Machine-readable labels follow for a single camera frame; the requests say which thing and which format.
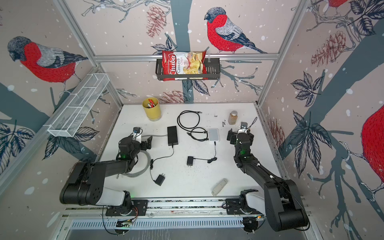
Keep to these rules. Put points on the black wall plug adapter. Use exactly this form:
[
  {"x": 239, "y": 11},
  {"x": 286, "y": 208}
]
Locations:
[{"x": 160, "y": 179}]

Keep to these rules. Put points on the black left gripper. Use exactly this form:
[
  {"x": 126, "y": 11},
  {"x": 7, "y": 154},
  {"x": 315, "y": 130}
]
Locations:
[{"x": 144, "y": 147}]

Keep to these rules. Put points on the red cassava chips bag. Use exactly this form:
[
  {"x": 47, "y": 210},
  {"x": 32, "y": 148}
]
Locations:
[{"x": 183, "y": 63}]

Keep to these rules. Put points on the black wire wall basket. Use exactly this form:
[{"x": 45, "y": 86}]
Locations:
[{"x": 212, "y": 66}]

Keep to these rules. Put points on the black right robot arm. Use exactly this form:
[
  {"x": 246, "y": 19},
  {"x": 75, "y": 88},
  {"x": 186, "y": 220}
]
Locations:
[{"x": 282, "y": 204}]

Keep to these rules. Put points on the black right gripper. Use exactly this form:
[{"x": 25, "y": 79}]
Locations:
[{"x": 231, "y": 136}]

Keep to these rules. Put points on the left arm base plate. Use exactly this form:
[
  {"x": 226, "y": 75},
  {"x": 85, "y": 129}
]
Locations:
[{"x": 135, "y": 208}]

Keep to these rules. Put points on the yellow pen cup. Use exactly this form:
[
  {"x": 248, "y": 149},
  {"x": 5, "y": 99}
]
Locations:
[{"x": 152, "y": 108}]

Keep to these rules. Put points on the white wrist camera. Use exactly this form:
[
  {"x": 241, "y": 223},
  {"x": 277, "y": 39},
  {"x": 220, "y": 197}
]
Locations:
[
  {"x": 137, "y": 131},
  {"x": 243, "y": 128}
]

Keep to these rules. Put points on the white mesh wall shelf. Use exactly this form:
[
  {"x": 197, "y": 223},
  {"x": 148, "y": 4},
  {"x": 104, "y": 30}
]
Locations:
[{"x": 71, "y": 118}]

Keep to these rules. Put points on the beige power strip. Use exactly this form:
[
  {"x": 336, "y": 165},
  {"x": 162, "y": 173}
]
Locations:
[{"x": 218, "y": 187}]

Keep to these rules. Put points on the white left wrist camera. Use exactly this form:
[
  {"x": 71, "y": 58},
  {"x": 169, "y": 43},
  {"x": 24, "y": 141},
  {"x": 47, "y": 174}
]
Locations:
[{"x": 137, "y": 131}]

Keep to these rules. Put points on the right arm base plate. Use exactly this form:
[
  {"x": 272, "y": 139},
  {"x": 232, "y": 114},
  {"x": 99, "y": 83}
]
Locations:
[{"x": 233, "y": 206}]

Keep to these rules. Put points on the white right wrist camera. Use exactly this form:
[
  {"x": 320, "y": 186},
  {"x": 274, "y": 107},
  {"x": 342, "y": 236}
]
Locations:
[{"x": 243, "y": 128}]

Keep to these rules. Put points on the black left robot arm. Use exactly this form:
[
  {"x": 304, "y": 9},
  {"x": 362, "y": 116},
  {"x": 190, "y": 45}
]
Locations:
[{"x": 85, "y": 185}]

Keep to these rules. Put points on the black ribbed power brick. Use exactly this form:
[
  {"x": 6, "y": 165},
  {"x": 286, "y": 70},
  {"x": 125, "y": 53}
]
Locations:
[{"x": 172, "y": 135}]

